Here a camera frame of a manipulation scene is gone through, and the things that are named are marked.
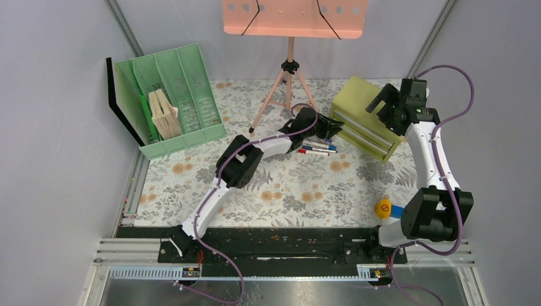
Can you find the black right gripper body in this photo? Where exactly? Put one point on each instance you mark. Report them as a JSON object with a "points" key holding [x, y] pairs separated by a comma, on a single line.
{"points": [[390, 117]]}

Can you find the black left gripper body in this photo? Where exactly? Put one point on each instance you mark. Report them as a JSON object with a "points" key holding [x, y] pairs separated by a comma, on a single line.
{"points": [[319, 130]]}

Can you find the yellow-green drawer cabinet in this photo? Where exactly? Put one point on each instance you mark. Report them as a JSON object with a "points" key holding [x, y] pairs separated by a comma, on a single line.
{"points": [[361, 128]]}

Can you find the purple 52-storey treehouse book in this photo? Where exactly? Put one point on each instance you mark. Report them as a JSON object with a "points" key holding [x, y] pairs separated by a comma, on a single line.
{"points": [[158, 116]]}

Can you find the green plastic folder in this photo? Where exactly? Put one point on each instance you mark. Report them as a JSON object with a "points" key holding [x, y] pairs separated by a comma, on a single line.
{"points": [[153, 132]]}

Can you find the white sketch pad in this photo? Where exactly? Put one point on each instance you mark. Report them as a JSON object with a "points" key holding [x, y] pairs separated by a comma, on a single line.
{"points": [[123, 100]]}

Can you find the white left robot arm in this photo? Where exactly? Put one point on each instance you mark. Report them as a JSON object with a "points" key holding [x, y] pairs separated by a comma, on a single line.
{"points": [[239, 162]]}

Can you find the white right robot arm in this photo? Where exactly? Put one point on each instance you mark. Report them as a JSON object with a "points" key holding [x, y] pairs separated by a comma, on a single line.
{"points": [[438, 210]]}

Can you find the dark blue whiteboard marker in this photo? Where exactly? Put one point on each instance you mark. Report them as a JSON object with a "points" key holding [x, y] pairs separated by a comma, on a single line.
{"points": [[318, 149]]}

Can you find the red whiteboard marker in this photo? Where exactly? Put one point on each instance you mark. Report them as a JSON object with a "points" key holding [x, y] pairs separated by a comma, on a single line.
{"points": [[312, 152]]}

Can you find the floral table mat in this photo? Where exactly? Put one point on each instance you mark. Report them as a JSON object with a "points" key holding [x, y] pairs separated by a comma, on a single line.
{"points": [[288, 190]]}

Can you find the pink music stand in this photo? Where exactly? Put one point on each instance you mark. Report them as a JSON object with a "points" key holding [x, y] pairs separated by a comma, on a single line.
{"points": [[342, 19]]}

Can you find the yellow blue green toy block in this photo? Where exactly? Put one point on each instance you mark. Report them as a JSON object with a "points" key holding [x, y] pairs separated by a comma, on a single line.
{"points": [[385, 209]]}

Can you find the green plastic file organizer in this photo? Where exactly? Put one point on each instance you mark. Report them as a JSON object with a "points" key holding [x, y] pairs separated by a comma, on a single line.
{"points": [[182, 75]]}

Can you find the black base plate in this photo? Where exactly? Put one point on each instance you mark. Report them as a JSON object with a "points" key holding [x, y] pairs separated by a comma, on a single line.
{"points": [[275, 251]]}

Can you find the grey cable duct rail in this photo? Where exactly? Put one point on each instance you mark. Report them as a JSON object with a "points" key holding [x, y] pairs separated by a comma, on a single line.
{"points": [[189, 273]]}

